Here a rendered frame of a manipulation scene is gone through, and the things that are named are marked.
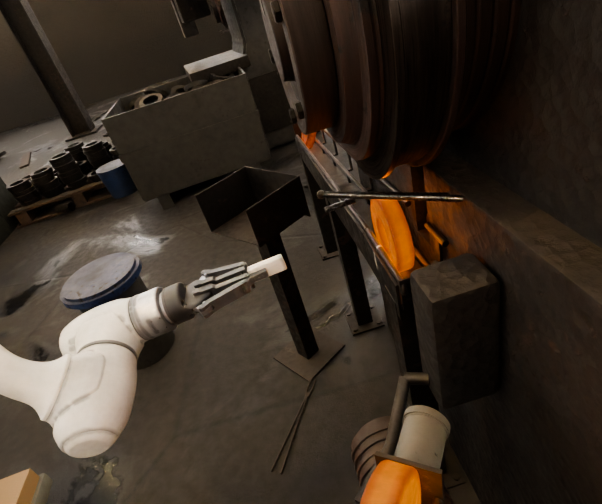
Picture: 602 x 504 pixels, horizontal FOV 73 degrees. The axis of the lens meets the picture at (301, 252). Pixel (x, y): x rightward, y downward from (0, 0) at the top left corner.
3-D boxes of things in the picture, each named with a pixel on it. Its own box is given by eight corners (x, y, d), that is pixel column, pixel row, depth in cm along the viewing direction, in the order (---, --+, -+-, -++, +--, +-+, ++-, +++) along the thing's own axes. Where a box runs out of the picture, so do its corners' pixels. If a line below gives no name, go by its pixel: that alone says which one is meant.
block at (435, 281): (478, 357, 72) (476, 246, 59) (505, 393, 65) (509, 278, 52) (421, 375, 72) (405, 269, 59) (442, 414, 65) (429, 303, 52)
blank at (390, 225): (380, 182, 82) (364, 186, 83) (407, 206, 69) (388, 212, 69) (393, 248, 89) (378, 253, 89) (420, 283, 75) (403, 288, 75)
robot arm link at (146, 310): (151, 349, 78) (180, 338, 78) (124, 316, 73) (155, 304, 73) (157, 318, 85) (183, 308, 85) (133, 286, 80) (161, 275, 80)
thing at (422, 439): (451, 441, 54) (450, 410, 51) (439, 507, 47) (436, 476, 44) (406, 429, 57) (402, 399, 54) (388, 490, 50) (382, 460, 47)
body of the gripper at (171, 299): (180, 306, 84) (222, 290, 84) (177, 335, 77) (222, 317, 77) (161, 280, 80) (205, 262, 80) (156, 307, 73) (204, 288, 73)
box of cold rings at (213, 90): (261, 143, 388) (232, 54, 345) (277, 171, 318) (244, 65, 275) (156, 178, 381) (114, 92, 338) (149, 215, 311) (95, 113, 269)
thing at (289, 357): (300, 321, 174) (244, 165, 135) (347, 346, 156) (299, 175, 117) (265, 353, 164) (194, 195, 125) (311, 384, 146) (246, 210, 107)
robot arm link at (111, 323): (158, 315, 87) (153, 366, 76) (92, 342, 87) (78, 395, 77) (129, 281, 80) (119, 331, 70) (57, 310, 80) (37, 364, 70)
